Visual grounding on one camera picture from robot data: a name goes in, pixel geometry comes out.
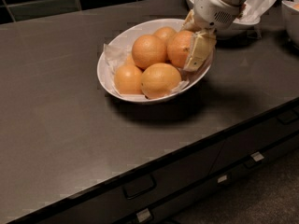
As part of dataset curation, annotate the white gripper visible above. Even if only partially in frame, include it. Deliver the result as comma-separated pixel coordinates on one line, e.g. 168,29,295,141
181,0,244,72

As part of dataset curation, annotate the white strawberry bowl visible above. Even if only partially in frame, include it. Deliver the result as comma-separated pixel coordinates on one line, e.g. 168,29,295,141
187,0,261,40

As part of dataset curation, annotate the white oval bowl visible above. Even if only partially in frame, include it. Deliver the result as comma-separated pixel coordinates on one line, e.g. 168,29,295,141
96,18,216,105

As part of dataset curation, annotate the white paper in strawberry bowl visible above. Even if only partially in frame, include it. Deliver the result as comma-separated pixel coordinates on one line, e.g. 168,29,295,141
239,0,277,23

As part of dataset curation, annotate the small hidden orange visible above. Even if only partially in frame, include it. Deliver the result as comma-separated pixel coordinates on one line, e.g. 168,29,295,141
125,54,135,65

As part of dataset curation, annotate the white bowl at right edge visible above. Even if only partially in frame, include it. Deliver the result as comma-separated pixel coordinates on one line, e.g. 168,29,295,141
281,0,299,49

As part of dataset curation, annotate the white paper liner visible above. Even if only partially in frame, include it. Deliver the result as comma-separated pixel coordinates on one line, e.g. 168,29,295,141
103,43,213,99

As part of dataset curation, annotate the dark right drawer front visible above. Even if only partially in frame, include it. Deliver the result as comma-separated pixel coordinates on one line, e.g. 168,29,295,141
210,106,299,174

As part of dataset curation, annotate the dark drawer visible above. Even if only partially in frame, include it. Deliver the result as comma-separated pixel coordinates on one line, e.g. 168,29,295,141
210,106,299,174
38,141,223,224

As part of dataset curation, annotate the lower drawer row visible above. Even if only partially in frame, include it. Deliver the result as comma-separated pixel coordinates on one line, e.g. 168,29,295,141
114,136,299,224

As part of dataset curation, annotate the dark left drawer front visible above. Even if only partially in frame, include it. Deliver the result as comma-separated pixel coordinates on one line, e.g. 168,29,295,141
38,141,223,224

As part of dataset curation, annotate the black right drawer handle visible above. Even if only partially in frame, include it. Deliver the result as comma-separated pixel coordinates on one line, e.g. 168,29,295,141
277,109,299,125

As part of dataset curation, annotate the black drawer handle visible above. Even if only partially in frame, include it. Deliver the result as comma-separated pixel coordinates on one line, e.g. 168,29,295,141
277,109,299,125
122,175,156,200

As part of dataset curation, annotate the black left drawer handle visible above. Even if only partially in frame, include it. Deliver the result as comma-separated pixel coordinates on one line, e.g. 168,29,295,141
122,175,156,200

